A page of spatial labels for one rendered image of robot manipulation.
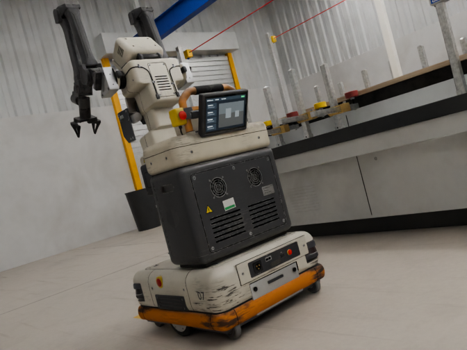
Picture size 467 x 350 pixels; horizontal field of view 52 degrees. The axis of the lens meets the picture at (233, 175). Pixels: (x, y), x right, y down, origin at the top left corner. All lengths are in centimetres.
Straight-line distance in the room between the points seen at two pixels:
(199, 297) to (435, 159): 162
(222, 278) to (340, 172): 163
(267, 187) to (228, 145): 27
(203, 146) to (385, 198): 151
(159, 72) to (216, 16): 949
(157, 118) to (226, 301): 94
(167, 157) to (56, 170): 693
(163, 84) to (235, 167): 58
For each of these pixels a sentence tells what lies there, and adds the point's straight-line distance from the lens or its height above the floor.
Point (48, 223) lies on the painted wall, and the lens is 860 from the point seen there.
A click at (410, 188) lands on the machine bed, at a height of 25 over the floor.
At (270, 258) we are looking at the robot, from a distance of 198.
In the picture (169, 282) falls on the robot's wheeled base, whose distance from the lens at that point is 204.
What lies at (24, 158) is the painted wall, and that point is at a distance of 864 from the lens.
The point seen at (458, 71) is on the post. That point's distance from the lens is 256.
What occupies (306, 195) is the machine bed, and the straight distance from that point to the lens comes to 347.
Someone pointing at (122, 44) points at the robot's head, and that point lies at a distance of 241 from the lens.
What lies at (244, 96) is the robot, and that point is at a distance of 204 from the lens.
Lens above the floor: 63
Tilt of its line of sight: 1 degrees down
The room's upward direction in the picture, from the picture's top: 15 degrees counter-clockwise
